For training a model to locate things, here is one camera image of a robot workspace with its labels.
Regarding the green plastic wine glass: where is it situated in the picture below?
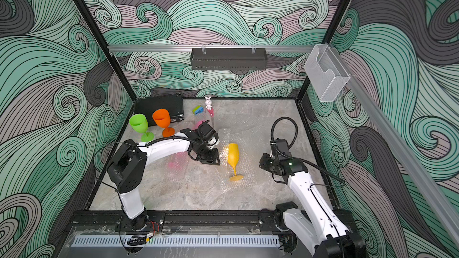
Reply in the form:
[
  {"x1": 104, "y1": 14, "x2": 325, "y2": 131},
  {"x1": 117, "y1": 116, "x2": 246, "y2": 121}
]
[{"x1": 129, "y1": 113, "x2": 155, "y2": 143}]

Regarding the black perforated wall tray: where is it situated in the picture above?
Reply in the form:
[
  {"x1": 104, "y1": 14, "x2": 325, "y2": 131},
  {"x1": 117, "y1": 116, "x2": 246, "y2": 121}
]
[{"x1": 190, "y1": 47, "x2": 268, "y2": 71}]

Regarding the black hard case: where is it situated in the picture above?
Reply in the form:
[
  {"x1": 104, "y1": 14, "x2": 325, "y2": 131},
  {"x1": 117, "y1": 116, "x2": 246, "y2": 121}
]
[{"x1": 134, "y1": 92, "x2": 185, "y2": 126}]

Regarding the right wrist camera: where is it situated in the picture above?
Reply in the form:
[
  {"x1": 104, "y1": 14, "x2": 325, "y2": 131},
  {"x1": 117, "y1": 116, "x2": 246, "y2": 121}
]
[{"x1": 270, "y1": 139, "x2": 291, "y2": 156}]

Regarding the white slotted cable duct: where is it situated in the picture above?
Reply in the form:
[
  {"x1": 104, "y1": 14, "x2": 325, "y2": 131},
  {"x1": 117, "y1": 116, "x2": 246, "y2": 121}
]
[{"x1": 71, "y1": 235, "x2": 280, "y2": 248}]

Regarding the bubble wrap of pink glass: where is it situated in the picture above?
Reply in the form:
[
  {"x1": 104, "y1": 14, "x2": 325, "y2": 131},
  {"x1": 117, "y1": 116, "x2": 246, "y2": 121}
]
[{"x1": 166, "y1": 152, "x2": 194, "y2": 181}]

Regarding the aluminium right wall rail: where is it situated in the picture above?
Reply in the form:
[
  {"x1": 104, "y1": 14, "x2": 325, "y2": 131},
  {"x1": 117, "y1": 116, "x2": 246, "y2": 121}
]
[{"x1": 334, "y1": 45, "x2": 459, "y2": 248}]

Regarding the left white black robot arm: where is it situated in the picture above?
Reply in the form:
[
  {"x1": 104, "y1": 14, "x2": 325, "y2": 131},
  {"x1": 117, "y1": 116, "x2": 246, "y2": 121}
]
[{"x1": 107, "y1": 121, "x2": 221, "y2": 232}]

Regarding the yellow wine glass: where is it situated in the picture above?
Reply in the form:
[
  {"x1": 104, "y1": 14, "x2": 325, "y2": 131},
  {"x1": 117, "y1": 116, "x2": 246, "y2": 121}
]
[{"x1": 227, "y1": 143, "x2": 243, "y2": 182}]

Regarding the small bunny figurine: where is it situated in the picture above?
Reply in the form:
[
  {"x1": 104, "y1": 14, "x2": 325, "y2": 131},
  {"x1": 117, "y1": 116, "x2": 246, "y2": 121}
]
[{"x1": 205, "y1": 96, "x2": 213, "y2": 112}]

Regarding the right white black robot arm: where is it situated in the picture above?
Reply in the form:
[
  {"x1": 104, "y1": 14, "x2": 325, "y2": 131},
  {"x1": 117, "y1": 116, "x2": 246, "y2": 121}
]
[{"x1": 259, "y1": 117, "x2": 367, "y2": 258}]

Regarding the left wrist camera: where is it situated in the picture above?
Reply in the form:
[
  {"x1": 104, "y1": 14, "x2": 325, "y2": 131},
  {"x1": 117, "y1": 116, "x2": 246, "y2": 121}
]
[{"x1": 208, "y1": 134, "x2": 219, "y2": 149}]

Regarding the black front mounting rail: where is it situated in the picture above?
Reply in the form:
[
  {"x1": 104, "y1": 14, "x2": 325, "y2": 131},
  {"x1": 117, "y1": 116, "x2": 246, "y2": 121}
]
[{"x1": 71, "y1": 209, "x2": 280, "y2": 226}]

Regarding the clear plastic wall bin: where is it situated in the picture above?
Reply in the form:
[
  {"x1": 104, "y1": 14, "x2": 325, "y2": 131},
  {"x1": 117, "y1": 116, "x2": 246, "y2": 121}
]
[{"x1": 304, "y1": 44, "x2": 350, "y2": 102}]

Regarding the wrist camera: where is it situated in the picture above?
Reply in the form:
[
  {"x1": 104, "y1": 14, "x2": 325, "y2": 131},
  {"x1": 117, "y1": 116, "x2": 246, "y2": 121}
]
[
  {"x1": 270, "y1": 139, "x2": 291, "y2": 156},
  {"x1": 208, "y1": 134, "x2": 219, "y2": 149}
]

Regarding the aluminium back wall rail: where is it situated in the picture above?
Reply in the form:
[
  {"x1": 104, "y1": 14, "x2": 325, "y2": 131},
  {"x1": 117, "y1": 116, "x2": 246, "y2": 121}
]
[{"x1": 108, "y1": 44, "x2": 314, "y2": 53}]

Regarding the magenta wine glass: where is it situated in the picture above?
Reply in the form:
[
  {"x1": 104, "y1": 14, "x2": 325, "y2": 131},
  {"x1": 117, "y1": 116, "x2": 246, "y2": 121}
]
[{"x1": 194, "y1": 120, "x2": 206, "y2": 130}]

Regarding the aluminium wall rail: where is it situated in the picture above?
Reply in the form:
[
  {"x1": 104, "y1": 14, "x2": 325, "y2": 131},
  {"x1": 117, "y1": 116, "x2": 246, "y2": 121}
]
[
  {"x1": 334, "y1": 45, "x2": 459, "y2": 248},
  {"x1": 108, "y1": 44, "x2": 314, "y2": 53}
]

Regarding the green blue toy block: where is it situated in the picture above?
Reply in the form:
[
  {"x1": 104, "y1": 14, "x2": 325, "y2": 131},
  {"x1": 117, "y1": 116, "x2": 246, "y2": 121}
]
[{"x1": 192, "y1": 105, "x2": 204, "y2": 115}]

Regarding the orange plastic wine glass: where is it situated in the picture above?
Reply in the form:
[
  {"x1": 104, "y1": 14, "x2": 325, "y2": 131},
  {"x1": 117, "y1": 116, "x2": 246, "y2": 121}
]
[{"x1": 152, "y1": 109, "x2": 175, "y2": 137}]

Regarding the pink wine glass left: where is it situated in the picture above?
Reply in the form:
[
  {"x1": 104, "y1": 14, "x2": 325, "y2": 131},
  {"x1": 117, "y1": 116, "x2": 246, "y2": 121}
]
[{"x1": 167, "y1": 152, "x2": 189, "y2": 170}]

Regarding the bubble wrap of yellow glass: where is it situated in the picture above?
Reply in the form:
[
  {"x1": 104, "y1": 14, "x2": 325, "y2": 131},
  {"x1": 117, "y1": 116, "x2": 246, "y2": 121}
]
[{"x1": 217, "y1": 129, "x2": 264, "y2": 192}]

